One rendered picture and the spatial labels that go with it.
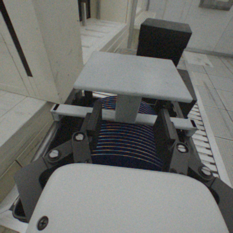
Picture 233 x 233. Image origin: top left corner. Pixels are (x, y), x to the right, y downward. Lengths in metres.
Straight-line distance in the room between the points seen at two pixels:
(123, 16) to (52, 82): 1.45
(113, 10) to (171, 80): 1.66
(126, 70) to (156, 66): 0.05
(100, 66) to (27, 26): 0.25
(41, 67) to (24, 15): 0.11
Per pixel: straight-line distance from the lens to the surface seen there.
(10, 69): 0.50
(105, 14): 1.83
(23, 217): 0.25
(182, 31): 0.92
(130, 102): 0.17
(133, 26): 1.92
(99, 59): 0.19
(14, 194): 0.47
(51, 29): 0.40
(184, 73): 0.81
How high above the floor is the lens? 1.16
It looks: 45 degrees down
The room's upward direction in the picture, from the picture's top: 7 degrees clockwise
